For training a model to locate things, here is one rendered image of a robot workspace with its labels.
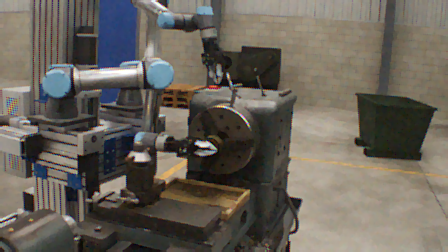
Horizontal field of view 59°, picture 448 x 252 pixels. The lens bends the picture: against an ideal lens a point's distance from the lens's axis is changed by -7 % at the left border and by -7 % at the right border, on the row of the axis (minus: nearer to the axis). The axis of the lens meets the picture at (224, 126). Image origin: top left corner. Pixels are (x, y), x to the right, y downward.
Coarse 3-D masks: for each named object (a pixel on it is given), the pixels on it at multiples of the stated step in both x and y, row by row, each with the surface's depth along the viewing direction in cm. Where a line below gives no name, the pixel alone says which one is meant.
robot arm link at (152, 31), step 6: (156, 0) 219; (162, 0) 221; (168, 0) 224; (150, 18) 222; (150, 24) 223; (156, 24) 223; (150, 30) 223; (156, 30) 224; (150, 36) 224; (156, 36) 224; (150, 42) 224; (156, 42) 225; (150, 48) 225; (156, 48) 226; (150, 54) 225; (156, 54) 226; (144, 60) 226; (150, 60) 225
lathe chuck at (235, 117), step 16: (208, 112) 188; (224, 112) 186; (240, 112) 186; (192, 128) 192; (224, 128) 187; (240, 128) 184; (256, 128) 190; (256, 144) 189; (224, 160) 189; (240, 160) 187
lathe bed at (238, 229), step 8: (200, 176) 208; (208, 176) 206; (216, 176) 207; (240, 184) 200; (248, 184) 198; (256, 184) 199; (248, 200) 183; (240, 208) 172; (248, 208) 191; (240, 216) 180; (248, 216) 193; (256, 216) 204; (232, 224) 169; (240, 224) 188; (248, 224) 191; (232, 232) 170; (240, 232) 181; (232, 240) 171; (112, 248) 128; (120, 248) 128; (128, 248) 130; (136, 248) 135; (144, 248) 135; (152, 248) 150; (224, 248) 165; (232, 248) 169
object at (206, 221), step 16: (112, 192) 148; (96, 208) 140; (112, 208) 135; (160, 208) 136; (176, 208) 137; (192, 208) 138; (208, 208) 139; (144, 224) 132; (160, 224) 130; (176, 224) 127; (192, 224) 126; (208, 224) 128
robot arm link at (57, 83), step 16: (144, 64) 170; (160, 64) 169; (48, 80) 159; (64, 80) 159; (80, 80) 164; (96, 80) 165; (112, 80) 167; (128, 80) 169; (144, 80) 169; (160, 80) 170; (64, 96) 161
